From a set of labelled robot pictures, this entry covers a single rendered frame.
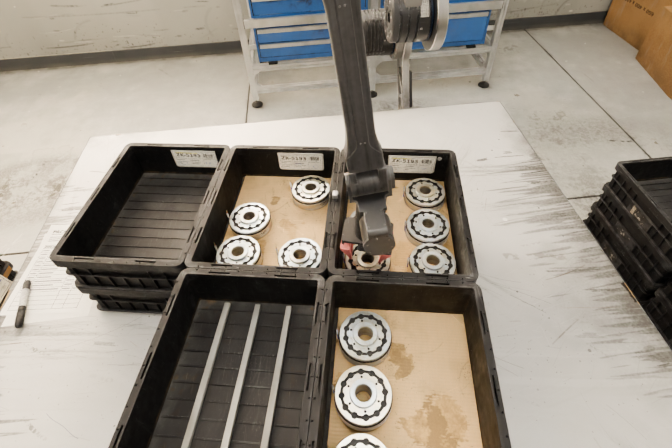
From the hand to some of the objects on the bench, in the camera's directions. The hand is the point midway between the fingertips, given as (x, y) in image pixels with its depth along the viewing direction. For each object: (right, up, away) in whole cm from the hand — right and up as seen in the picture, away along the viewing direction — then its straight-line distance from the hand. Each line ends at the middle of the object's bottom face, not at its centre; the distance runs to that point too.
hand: (365, 256), depth 91 cm
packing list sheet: (-82, -6, +22) cm, 85 cm away
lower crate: (-51, -2, +24) cm, 56 cm away
